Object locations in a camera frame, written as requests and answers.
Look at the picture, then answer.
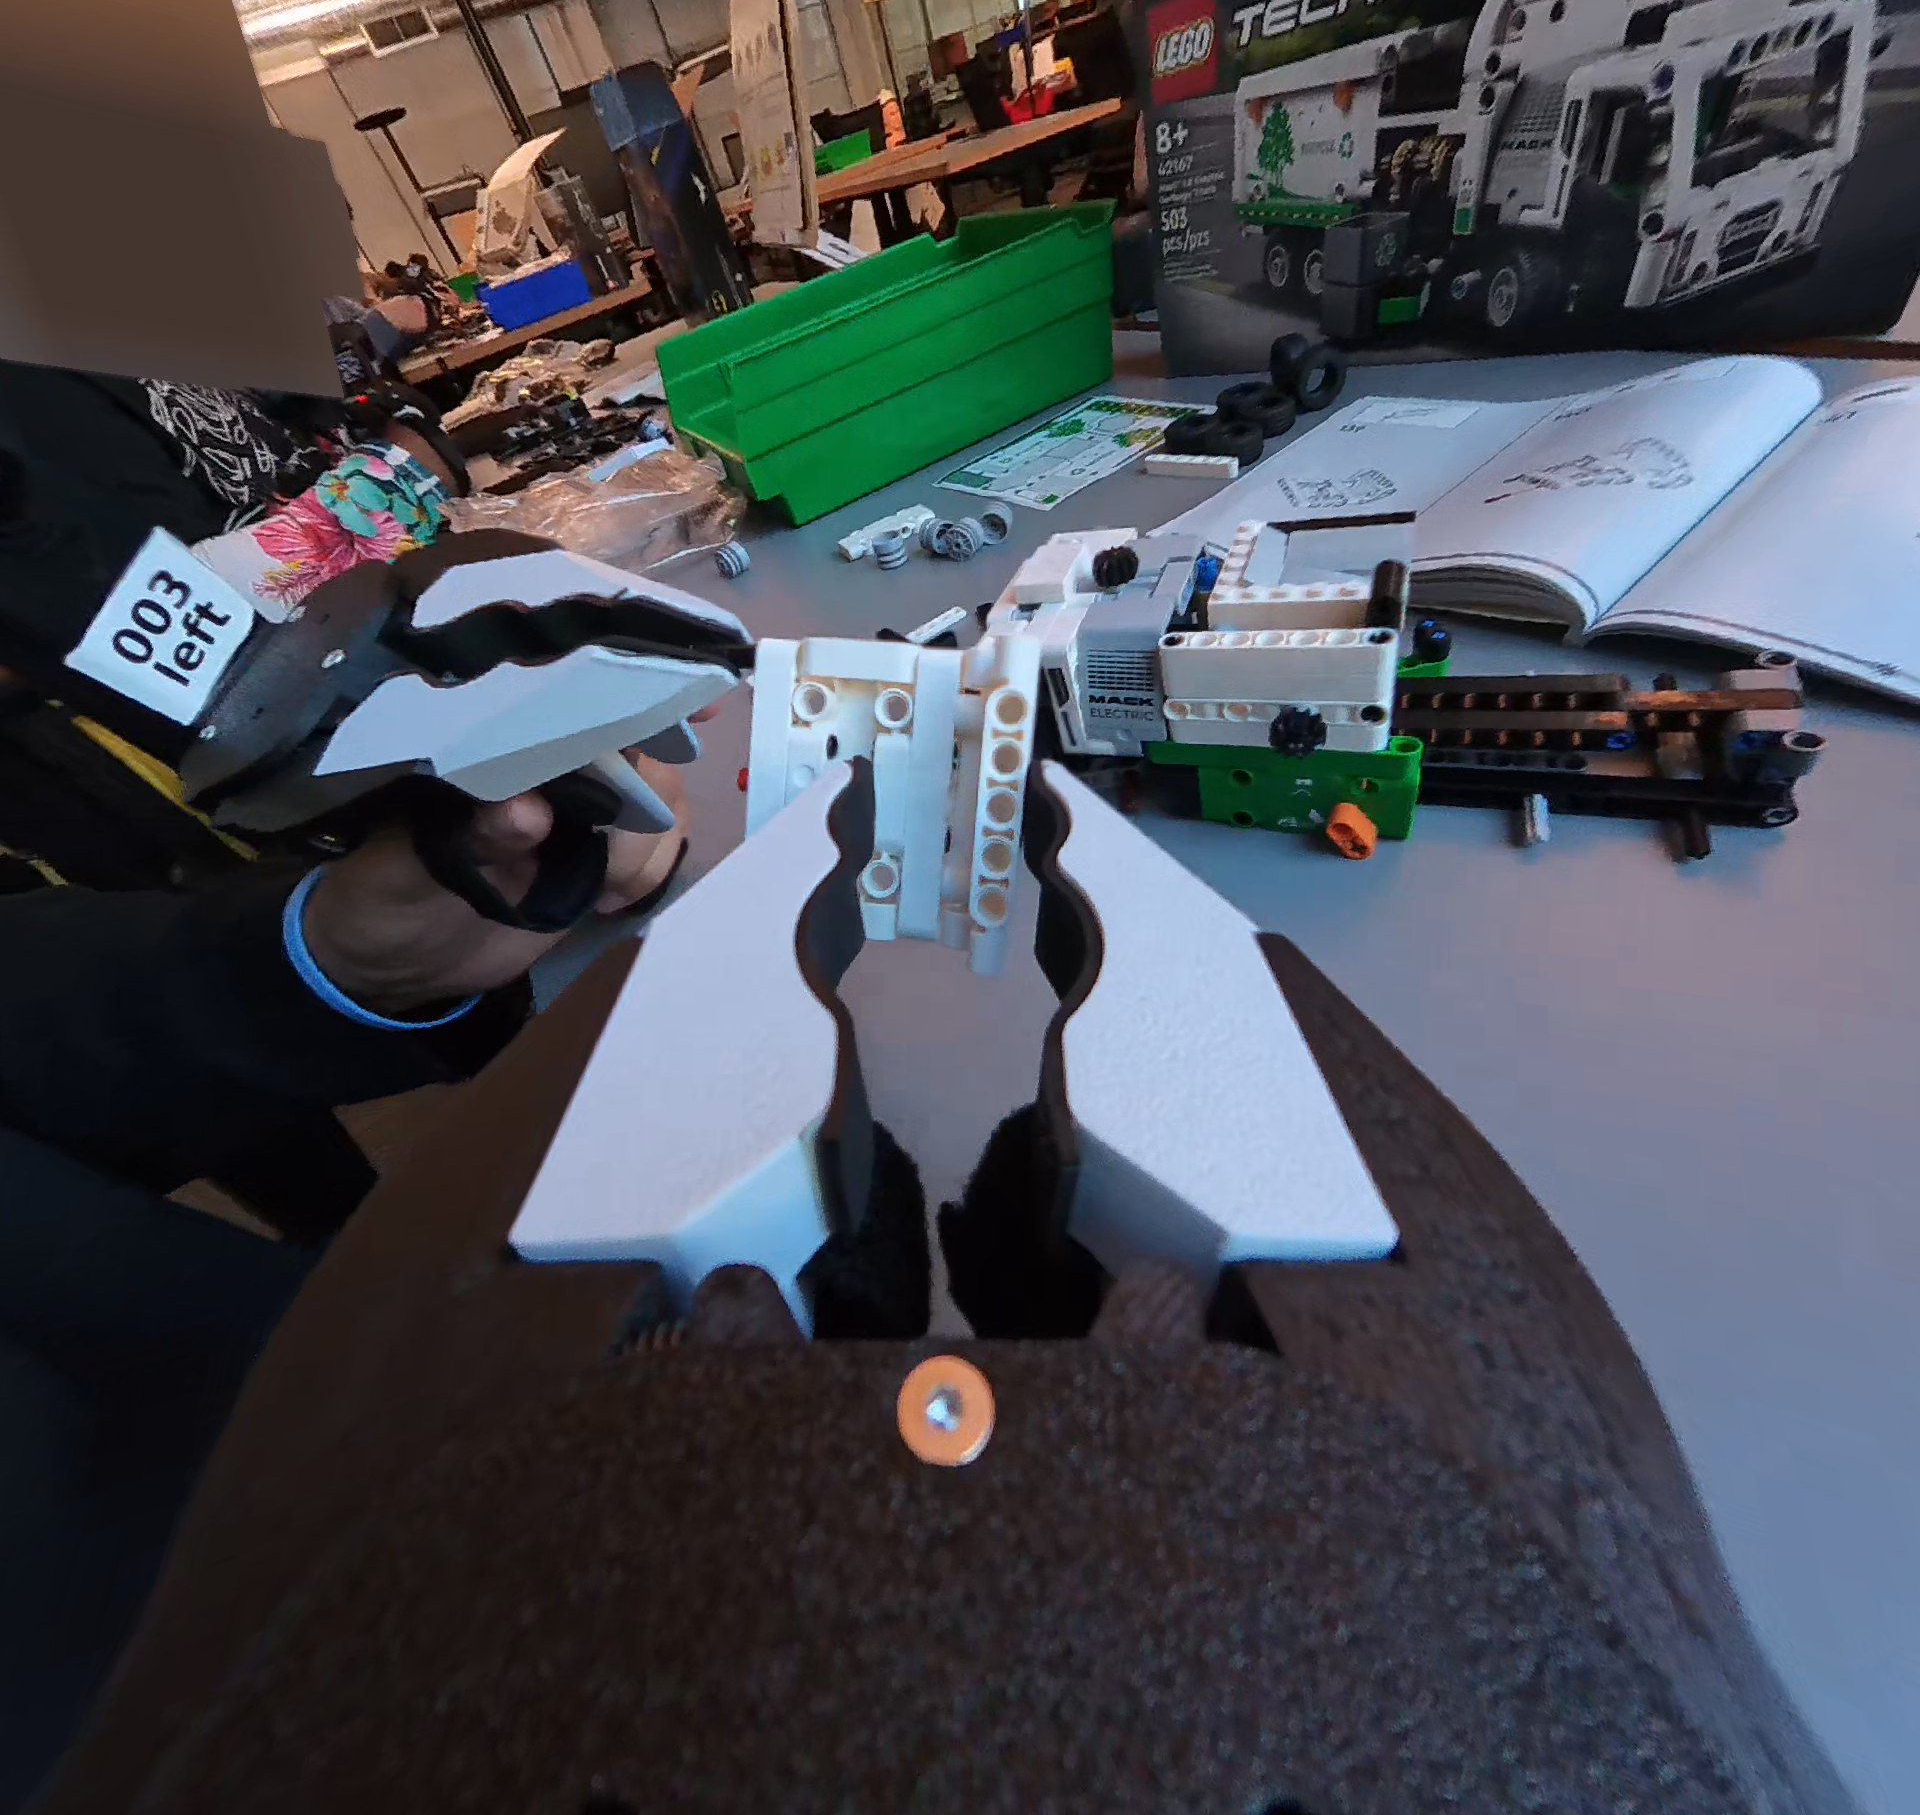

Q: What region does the person's left forearm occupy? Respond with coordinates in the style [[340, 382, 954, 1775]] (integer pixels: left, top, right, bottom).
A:
[[0, 855, 536, 1204]]

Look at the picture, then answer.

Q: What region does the person's left hand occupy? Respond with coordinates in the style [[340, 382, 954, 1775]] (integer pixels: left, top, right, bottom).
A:
[[307, 727, 693, 1018]]

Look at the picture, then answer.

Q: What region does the black floor lamp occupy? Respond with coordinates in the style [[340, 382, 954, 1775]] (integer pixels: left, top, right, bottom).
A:
[[350, 105, 425, 278]]

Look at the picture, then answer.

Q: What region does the white standing poster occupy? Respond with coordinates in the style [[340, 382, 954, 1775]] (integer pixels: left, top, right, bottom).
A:
[[724, 0, 823, 252]]

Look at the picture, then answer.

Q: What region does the blue wristband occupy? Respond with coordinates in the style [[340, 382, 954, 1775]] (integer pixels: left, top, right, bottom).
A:
[[277, 863, 485, 1033]]

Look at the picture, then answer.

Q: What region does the wooden background table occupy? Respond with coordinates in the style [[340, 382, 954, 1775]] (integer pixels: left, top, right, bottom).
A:
[[809, 93, 1130, 219]]

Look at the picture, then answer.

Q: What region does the pile of black lego tires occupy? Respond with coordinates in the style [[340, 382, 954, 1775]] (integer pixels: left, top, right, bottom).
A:
[[1158, 331, 1354, 471]]

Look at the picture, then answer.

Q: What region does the black lego set box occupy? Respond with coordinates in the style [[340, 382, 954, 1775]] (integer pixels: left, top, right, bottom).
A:
[[1130, 0, 1920, 381]]

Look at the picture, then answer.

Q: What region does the dark blue standing banner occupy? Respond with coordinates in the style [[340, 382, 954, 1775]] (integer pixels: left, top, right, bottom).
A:
[[589, 57, 755, 323]]

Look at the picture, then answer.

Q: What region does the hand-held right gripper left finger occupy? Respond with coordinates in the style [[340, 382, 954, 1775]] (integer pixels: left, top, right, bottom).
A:
[[509, 762, 879, 1337]]

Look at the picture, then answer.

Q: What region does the white lego cab assembly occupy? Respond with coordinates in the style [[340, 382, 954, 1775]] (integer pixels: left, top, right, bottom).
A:
[[742, 628, 1048, 980]]

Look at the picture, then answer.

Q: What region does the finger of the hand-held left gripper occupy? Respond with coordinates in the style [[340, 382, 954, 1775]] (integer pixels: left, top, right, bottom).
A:
[[311, 643, 746, 805], [393, 550, 753, 687]]

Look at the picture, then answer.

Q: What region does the another person's forearm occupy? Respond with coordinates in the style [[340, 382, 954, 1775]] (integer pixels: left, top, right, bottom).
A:
[[142, 375, 470, 621]]

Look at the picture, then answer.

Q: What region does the black ceiling pipe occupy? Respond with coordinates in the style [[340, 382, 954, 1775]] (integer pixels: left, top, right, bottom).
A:
[[416, 0, 533, 149]]

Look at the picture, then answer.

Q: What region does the open instruction booklet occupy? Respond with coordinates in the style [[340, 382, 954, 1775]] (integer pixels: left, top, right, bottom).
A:
[[1167, 350, 1920, 711]]

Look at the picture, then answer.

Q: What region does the green printed sticker sheet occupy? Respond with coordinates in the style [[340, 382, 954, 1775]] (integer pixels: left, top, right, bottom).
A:
[[934, 393, 1205, 515]]

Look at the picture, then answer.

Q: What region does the blue plastic bin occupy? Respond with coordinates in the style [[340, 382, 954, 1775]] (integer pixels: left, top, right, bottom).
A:
[[474, 259, 601, 339]]

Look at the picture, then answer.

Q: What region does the partly built lego truck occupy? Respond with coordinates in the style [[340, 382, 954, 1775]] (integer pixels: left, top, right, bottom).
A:
[[978, 522, 1827, 860]]

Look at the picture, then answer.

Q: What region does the green plastic bin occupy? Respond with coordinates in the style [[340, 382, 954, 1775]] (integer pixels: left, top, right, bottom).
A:
[[653, 198, 1120, 529]]

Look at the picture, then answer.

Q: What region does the clear plastic bag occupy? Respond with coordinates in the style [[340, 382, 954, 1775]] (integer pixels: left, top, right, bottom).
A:
[[448, 437, 746, 574]]

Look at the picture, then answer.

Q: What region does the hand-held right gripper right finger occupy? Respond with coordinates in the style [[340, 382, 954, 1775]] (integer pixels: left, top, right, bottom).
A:
[[1030, 762, 1399, 1337]]

